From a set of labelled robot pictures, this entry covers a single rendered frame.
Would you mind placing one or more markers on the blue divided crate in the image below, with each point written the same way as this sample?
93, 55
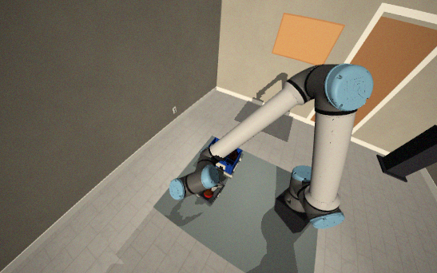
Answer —
226, 164

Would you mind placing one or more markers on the brown bottle with red label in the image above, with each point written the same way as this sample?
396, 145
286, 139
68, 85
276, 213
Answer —
209, 193

